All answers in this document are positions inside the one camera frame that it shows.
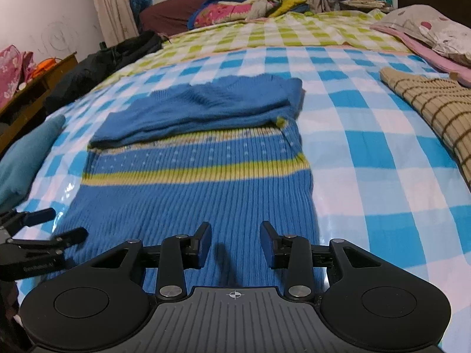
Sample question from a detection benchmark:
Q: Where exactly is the blue cloth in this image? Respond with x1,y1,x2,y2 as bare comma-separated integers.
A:
128,0,151,19

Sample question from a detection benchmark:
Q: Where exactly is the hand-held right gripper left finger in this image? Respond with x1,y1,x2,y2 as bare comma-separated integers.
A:
88,222,213,300

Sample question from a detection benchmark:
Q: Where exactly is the green white checked bed sheet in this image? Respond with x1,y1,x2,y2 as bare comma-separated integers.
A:
107,9,411,78

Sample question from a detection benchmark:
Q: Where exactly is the yellow green cloth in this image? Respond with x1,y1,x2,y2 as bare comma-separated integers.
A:
270,0,310,17

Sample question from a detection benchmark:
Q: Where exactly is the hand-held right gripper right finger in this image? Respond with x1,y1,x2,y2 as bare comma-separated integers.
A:
260,221,383,300

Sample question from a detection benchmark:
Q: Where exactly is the stack of papers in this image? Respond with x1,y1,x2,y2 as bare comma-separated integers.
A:
340,0,392,13

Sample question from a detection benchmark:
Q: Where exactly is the grey cloth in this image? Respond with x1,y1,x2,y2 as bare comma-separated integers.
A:
246,0,273,21

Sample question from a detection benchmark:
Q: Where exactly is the cream curtain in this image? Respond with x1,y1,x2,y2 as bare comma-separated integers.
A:
85,0,142,46

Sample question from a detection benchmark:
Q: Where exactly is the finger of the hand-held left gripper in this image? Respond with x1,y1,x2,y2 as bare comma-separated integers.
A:
0,208,57,234
7,227,89,251

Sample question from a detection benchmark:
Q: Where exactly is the white spotted pillow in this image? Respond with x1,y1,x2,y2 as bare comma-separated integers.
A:
372,4,471,67

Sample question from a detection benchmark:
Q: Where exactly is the blue striped knit sweater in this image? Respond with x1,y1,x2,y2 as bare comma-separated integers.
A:
52,74,321,295

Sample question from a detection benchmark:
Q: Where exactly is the blue white checked bed sheet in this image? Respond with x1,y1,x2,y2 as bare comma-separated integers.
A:
0,46,471,353

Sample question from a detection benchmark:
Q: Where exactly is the pink floral quilt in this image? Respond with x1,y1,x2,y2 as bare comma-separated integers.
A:
188,0,282,30

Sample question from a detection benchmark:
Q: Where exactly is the pink blanket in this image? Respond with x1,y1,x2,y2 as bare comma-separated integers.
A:
372,24,471,87

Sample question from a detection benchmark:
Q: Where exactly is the teal folded cloth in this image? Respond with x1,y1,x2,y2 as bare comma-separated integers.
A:
0,114,67,212

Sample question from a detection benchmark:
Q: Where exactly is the wooden cabinet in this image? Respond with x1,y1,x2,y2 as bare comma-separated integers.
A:
0,51,78,155

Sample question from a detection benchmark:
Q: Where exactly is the pink floral bag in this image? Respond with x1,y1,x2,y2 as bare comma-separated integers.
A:
0,45,37,109

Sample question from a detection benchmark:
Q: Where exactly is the orange cloth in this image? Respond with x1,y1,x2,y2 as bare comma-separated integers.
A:
35,57,61,76

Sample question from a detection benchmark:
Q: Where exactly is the black jacket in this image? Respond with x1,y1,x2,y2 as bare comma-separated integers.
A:
45,30,164,114

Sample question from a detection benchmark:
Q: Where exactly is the beige checked garment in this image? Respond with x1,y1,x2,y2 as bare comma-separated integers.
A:
380,67,471,186

